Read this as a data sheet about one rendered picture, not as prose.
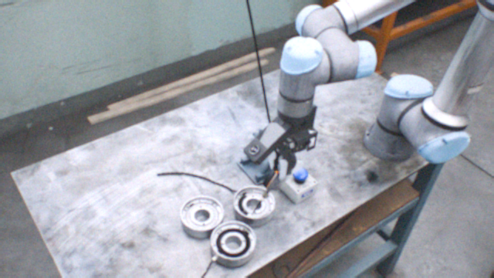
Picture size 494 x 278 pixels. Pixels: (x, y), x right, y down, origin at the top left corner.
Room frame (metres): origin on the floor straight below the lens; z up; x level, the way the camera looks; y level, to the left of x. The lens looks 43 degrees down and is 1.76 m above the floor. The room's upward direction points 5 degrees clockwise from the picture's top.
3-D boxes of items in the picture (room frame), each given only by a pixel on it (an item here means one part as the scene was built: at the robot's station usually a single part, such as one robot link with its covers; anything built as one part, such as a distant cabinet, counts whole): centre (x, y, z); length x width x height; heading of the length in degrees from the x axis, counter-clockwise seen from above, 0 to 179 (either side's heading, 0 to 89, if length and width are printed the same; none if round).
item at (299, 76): (0.78, -0.09, 1.23); 0.09 x 0.08 x 0.11; 112
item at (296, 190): (0.84, -0.14, 0.82); 0.08 x 0.07 x 0.05; 129
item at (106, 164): (0.97, -0.03, 0.79); 1.20 x 0.60 x 0.02; 129
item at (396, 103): (1.05, -0.42, 0.97); 0.13 x 0.12 x 0.14; 22
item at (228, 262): (0.64, 0.02, 0.82); 0.10 x 0.10 x 0.04
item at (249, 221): (0.76, -0.02, 0.82); 0.10 x 0.10 x 0.04
